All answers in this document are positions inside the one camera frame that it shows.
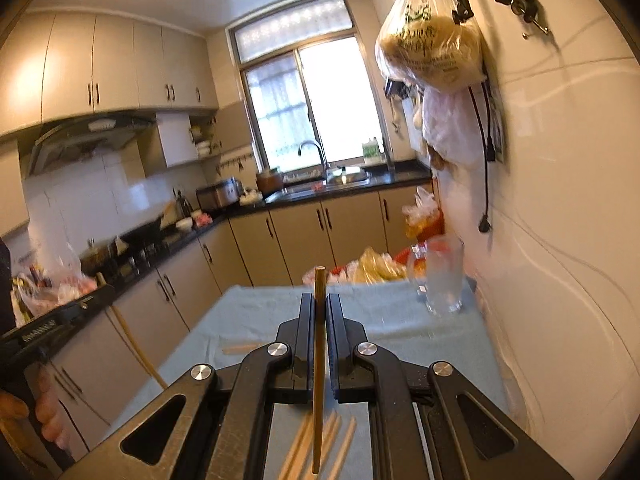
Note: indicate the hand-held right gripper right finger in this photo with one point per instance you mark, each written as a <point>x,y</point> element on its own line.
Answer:
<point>336,350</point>

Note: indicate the grey-blue table cloth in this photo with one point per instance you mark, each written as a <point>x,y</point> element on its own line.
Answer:
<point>400,330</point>

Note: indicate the curved steel faucet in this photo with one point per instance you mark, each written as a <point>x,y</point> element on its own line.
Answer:
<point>320,152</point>

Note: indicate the clear plastic bag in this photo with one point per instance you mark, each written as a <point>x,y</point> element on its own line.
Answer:
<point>65,280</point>

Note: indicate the steel rice cooker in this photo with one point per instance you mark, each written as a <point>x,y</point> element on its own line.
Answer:
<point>220,195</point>

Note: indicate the yellow plastic bag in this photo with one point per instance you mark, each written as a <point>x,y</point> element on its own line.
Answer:
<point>375,267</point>

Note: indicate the red basin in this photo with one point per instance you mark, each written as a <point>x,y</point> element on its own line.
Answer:
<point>407,256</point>

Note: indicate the white hanging plastic bag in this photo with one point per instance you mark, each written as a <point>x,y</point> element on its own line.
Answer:
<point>450,125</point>

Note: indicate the black wok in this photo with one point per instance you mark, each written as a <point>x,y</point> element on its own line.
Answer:
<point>145,232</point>

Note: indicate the kitchen window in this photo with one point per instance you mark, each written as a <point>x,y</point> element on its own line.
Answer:
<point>330,95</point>

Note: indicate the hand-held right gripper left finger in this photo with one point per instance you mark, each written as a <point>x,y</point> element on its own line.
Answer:
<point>306,350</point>

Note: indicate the plastic bag of buns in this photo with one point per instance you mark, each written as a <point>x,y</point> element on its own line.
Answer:
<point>430,45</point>

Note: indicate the range hood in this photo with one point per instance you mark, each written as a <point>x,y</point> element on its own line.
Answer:
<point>80,140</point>

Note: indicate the clear glass mug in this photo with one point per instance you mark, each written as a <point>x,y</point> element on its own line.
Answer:
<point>442,280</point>

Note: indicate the person's left hand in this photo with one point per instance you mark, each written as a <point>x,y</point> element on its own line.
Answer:
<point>52,420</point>

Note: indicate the plastic bag with oranges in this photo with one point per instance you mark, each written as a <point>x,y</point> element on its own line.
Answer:
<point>422,220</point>

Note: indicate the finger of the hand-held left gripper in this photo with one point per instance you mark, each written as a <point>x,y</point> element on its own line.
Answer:
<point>90,302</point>

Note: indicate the brown pot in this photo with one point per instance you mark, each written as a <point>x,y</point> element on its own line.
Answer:
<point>269,182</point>

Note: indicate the beige upper cabinets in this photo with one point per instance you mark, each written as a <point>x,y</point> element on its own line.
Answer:
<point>115,60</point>

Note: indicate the steel sink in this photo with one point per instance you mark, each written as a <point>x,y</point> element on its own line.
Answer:
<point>305,191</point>

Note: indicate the white wall cabinet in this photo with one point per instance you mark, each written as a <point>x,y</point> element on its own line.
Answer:
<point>170,140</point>

